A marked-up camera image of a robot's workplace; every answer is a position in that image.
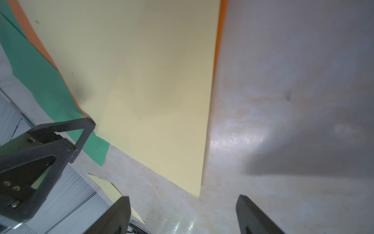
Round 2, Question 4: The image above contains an orange paper sheet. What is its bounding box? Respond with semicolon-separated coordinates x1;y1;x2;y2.
9;1;227;121

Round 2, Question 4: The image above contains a yellow paper sheet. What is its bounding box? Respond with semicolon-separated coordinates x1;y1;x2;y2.
88;174;145;224
19;1;220;197

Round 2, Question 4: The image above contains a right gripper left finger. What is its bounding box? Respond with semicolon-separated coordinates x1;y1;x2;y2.
84;197;131;234

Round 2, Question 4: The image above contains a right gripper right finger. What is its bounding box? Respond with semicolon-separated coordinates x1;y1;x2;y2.
236;195;285;234

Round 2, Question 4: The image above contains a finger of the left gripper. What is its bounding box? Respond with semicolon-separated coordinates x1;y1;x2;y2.
1;118;95;228

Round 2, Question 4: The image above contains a green paper sheet bottom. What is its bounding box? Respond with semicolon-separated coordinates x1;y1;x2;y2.
0;0;111;167

